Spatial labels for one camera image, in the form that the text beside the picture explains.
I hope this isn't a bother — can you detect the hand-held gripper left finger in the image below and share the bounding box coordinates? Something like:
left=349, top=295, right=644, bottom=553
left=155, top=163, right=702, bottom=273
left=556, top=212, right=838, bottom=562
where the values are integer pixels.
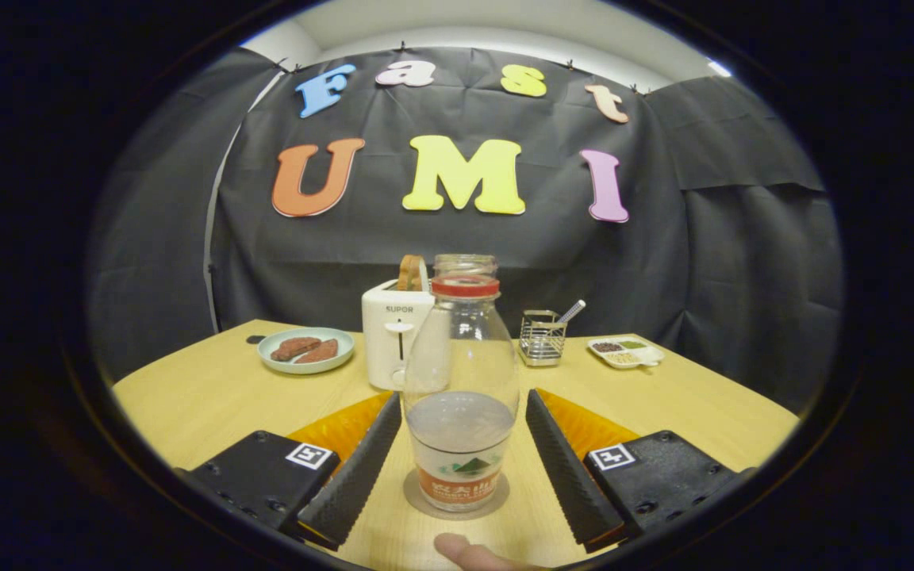
left=175, top=390, right=404, bottom=552

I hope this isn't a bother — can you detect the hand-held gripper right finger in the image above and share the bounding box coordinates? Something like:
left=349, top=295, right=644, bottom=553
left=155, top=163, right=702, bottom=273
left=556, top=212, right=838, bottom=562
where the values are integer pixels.
left=525, top=389, right=758, bottom=554

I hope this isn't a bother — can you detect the round brown coaster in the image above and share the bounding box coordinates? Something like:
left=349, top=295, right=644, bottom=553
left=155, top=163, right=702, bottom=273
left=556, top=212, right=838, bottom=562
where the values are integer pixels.
left=403, top=468, right=510, bottom=521

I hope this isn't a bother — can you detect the clear plastic juice bottle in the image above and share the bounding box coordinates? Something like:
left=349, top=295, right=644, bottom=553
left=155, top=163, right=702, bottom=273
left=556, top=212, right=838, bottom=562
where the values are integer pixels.
left=403, top=254, right=520, bottom=513

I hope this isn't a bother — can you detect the wooden table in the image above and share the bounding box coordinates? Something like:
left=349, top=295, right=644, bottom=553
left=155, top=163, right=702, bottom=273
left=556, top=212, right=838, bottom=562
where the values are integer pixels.
left=112, top=319, right=801, bottom=571

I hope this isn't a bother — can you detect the pale green plate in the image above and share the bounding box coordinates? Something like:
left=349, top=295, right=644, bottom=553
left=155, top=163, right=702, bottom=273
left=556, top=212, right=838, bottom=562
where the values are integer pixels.
left=257, top=327, right=355, bottom=375

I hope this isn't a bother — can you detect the brown bread piece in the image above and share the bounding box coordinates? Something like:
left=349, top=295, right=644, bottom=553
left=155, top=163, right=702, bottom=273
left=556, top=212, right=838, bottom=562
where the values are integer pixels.
left=271, top=337, right=323, bottom=362
left=296, top=339, right=340, bottom=365

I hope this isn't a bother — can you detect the white divided dish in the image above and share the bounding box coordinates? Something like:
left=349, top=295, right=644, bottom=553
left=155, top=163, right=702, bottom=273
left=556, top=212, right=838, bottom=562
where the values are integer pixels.
left=587, top=335, right=665, bottom=370

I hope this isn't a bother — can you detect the white toaster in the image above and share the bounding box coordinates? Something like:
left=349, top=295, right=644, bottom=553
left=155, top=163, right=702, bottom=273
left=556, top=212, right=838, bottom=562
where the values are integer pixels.
left=361, top=279, right=436, bottom=392

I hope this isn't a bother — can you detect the toasted bread slice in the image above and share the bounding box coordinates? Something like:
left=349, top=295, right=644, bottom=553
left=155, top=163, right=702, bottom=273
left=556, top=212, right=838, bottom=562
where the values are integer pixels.
left=397, top=255, right=430, bottom=292

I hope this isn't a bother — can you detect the black backdrop cloth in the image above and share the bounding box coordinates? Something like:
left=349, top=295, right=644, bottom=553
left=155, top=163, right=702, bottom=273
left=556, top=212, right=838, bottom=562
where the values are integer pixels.
left=84, top=46, right=847, bottom=413

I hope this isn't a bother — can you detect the metal wire holder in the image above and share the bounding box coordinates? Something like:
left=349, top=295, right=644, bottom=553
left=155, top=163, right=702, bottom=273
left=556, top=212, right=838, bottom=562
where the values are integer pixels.
left=519, top=310, right=568, bottom=367

